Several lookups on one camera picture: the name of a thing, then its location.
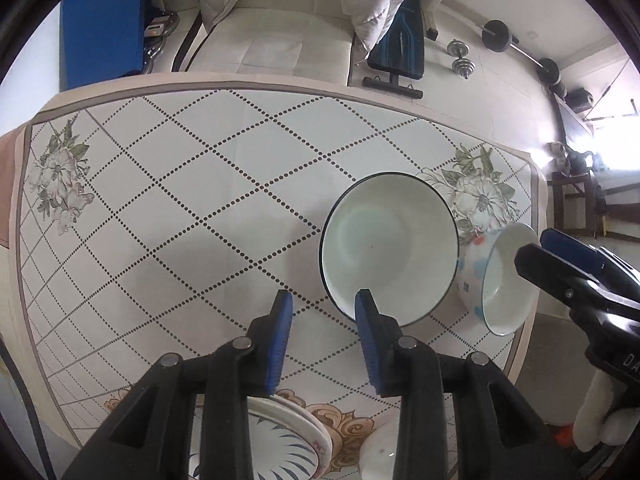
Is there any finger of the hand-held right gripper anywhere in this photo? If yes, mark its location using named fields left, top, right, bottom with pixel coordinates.
left=540, top=227, right=621, bottom=281
left=514, top=242, right=601, bottom=307

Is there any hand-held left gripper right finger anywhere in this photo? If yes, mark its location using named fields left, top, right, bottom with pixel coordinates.
left=354, top=289, right=581, bottom=480

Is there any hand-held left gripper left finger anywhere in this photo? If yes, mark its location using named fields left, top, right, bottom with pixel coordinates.
left=62, top=290, right=294, bottom=480

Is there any white bowl with coloured dots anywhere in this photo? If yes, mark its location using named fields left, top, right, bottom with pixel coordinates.
left=456, top=222, right=540, bottom=337

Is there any white bowl with black rim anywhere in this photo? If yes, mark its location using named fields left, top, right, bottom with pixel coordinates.
left=319, top=172, right=461, bottom=328

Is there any white plate with blue stripes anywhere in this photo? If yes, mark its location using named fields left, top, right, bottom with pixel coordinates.
left=248, top=402, right=321, bottom=480

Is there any plain white bowl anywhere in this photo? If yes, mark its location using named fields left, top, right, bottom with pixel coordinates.
left=359, top=412, right=401, bottom=480

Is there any blue patterned plate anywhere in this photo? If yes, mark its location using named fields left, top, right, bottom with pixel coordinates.
left=248, top=395, right=333, bottom=480

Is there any short barbell with black plates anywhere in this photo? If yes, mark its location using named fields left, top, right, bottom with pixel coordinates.
left=480, top=20, right=563, bottom=86

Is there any dark wooden chair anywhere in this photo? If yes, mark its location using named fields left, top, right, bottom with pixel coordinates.
left=547, top=150, right=608, bottom=233

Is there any white goose toy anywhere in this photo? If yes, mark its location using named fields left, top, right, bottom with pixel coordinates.
left=560, top=372, right=640, bottom=456

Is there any black box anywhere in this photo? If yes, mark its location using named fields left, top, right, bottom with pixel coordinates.
left=567, top=87, right=593, bottom=113

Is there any floral diamond pattern tablecloth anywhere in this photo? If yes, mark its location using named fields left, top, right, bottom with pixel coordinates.
left=14, top=72, right=548, bottom=480

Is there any chrome dumbbell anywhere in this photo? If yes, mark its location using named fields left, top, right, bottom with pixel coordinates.
left=446, top=40, right=472, bottom=80

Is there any black and blue weight bench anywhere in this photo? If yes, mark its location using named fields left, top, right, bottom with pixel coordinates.
left=362, top=0, right=426, bottom=100

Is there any white puffer jacket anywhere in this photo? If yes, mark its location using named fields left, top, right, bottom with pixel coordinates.
left=192, top=0, right=416, bottom=53

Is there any small grey scale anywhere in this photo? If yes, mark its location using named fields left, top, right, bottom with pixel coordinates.
left=144, top=10, right=181, bottom=61

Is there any blue folding mat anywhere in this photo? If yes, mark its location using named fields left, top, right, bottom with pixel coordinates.
left=60, top=0, right=148, bottom=92

